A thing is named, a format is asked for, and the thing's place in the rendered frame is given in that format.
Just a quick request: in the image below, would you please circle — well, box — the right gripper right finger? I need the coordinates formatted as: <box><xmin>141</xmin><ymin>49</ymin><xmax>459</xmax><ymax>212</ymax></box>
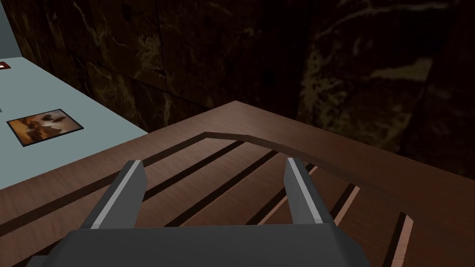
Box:
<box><xmin>283</xmin><ymin>157</ymin><xmax>335</xmax><ymax>225</ymax></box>

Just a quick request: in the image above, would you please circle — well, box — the brown wooden door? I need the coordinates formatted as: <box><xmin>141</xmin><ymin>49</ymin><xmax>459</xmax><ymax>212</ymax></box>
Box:
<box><xmin>0</xmin><ymin>100</ymin><xmax>475</xmax><ymax>267</ymax></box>

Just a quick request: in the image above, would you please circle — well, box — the framed orange picture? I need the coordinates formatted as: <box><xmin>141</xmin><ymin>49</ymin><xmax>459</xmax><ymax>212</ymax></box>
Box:
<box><xmin>6</xmin><ymin>108</ymin><xmax>84</xmax><ymax>147</ymax></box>

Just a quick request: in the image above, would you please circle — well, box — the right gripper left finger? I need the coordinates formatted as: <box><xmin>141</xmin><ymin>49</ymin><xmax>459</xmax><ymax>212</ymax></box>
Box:
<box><xmin>79</xmin><ymin>159</ymin><xmax>148</xmax><ymax>230</ymax></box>

